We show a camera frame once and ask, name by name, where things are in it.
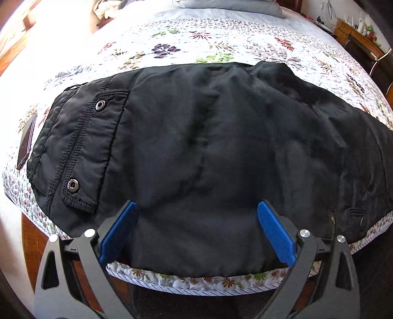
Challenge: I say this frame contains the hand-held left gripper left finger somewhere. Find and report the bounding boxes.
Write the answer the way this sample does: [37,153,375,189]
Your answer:
[34,201,139,319]

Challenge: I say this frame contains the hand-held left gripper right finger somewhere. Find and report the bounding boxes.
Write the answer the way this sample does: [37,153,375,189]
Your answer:
[257,201,361,319]

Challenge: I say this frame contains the black jacket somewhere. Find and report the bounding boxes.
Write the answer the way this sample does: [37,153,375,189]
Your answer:
[26,61,393,277]

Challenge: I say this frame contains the black smartphone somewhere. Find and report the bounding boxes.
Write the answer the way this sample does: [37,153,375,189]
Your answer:
[16,112,38,171]

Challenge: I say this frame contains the floral quilted bedspread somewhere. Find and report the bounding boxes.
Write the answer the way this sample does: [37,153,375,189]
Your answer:
[1,8,393,299]

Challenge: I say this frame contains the wooden desk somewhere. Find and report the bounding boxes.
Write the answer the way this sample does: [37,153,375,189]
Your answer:
[334,18,384,60]

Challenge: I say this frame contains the crumpled light clothes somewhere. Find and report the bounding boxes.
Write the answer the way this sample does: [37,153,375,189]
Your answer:
[94,0,129,20]

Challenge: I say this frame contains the folded grey duvet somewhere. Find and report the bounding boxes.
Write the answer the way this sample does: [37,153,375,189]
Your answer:
[172,0,283,17]

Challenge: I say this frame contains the metal frame chair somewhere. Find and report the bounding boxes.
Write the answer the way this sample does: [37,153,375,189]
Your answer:
[368,47,393,93]

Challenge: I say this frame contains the wooden window frame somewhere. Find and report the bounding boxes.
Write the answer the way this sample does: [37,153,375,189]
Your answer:
[0,6,37,76]

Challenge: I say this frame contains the hanging cables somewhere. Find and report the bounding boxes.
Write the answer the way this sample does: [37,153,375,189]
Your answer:
[321,0,337,19]

